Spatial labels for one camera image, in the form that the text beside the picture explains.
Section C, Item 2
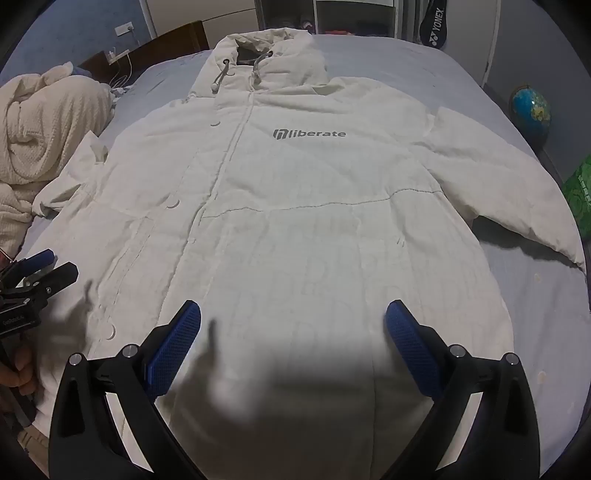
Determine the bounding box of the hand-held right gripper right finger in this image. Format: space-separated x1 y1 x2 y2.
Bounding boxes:
385 300 533 480

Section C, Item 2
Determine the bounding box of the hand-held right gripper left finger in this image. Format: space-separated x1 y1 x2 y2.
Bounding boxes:
48 300 218 480

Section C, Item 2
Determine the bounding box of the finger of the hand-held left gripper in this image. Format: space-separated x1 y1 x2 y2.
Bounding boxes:
32 261 79 296
25 249 57 273

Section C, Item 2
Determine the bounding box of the white hooded jacket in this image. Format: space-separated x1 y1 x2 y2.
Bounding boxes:
31 28 583 480

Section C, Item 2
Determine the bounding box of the person's left hand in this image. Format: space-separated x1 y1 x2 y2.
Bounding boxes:
0 344 40 398

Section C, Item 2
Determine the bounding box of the beige textured blanket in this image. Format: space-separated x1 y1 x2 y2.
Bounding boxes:
0 61 114 254

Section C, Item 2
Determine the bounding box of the person's plaid clothing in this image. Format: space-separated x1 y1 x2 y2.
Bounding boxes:
13 413 52 468

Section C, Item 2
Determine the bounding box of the blue pillow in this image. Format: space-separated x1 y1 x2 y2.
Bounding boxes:
69 66 112 92

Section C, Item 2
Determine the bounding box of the green patterned bag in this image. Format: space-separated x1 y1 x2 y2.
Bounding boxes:
560 154 591 234

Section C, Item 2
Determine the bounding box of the dark wooden headboard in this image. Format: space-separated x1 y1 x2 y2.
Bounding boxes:
76 21 209 89

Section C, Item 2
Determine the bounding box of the blue globe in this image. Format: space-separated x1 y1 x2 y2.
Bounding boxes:
509 83 553 149

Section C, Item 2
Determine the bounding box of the bed with grey sheet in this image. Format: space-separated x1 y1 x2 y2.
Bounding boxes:
9 34 591 480

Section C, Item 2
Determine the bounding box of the white wardrobe door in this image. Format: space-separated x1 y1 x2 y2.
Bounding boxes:
144 0 257 38

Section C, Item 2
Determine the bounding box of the dark racket bag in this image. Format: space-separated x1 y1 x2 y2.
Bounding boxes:
417 0 450 48

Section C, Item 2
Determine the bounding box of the open storage shelf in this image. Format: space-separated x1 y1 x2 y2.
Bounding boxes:
254 0 403 38

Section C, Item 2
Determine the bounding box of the white charger cable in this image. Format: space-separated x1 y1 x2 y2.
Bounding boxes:
106 45 136 89

